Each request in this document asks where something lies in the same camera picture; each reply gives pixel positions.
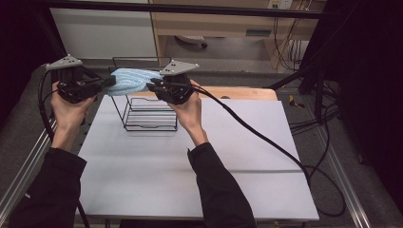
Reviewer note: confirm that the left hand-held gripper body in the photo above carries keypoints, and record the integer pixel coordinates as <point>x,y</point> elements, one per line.
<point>72,85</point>

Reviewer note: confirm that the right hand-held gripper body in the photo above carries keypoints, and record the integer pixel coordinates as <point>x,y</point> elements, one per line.
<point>177,90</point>

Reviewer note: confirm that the light blue striped cloth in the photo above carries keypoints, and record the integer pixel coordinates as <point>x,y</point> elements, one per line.
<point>130,80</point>

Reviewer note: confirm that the person's right hand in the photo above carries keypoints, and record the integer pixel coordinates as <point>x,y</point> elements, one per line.
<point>191,115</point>

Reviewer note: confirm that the person's left hand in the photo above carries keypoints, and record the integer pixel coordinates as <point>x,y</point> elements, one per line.
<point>68,117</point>

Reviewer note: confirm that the white cabinet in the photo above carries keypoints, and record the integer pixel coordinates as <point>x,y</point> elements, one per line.
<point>101,31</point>

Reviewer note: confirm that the white round device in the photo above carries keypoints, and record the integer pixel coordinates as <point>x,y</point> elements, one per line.
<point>191,39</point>

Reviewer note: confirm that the wooden table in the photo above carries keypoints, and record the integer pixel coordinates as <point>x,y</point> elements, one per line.
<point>247,93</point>

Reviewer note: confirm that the dark curtain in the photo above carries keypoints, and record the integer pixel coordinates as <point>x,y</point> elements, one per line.
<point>19,38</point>
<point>367,79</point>

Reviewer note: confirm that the light wooden desk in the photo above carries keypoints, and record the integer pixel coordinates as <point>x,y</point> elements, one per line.
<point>215,23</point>

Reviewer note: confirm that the yellow black tape strip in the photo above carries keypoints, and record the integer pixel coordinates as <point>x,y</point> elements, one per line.
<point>296,102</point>

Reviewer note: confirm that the white foam board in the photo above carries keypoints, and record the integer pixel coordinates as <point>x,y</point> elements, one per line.
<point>253,190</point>

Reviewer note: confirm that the black metal frame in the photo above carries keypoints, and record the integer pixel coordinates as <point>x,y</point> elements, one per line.
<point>190,9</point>

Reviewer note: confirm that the aluminium rail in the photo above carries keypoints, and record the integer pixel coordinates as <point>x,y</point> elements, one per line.
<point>28,161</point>
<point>345,183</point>

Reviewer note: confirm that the white wall socket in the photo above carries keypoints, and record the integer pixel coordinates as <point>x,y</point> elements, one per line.
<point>280,3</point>

